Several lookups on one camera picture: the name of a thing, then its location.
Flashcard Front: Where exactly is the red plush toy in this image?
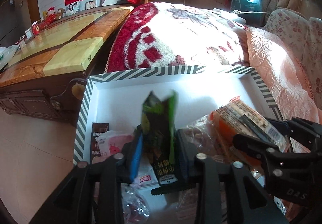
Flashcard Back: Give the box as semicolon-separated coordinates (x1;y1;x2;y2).
46;7;56;24

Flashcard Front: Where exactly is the striped white tray box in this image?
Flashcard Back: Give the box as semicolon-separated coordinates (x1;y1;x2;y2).
73;66;283;163

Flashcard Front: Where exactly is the white plastic bag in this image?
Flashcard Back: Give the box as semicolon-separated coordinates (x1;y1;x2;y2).
0;45;18;70

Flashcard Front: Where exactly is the small portrait photo frame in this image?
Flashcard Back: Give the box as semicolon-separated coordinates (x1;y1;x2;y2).
85;0;96;10

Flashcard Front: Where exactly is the green lime snack packet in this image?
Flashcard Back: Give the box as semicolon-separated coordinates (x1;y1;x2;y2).
140;91;187;196

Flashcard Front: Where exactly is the wooden marble-top coffee table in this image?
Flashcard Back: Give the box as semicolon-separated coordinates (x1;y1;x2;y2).
1;6;134;125

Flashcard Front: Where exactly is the small couple photo frame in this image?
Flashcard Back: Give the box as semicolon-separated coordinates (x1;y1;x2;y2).
65;1;80;16

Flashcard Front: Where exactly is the orange bread packet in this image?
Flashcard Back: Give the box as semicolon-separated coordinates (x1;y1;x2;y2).
209;97;290;167

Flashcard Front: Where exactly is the dark chocolate bar packet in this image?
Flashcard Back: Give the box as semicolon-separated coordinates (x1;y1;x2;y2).
90;123;110;163

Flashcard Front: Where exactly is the peach quilted blanket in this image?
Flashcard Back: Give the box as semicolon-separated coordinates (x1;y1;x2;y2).
246;27;321;123

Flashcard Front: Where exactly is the clear bag of red dates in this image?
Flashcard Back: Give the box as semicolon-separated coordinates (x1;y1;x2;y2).
121;184;150;224

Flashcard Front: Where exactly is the pink strawberry snack packet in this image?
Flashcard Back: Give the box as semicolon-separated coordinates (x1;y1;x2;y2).
97;130;159;188

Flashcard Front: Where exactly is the floral sofa cover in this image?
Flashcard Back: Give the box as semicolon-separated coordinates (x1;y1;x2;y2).
264;9;321;108

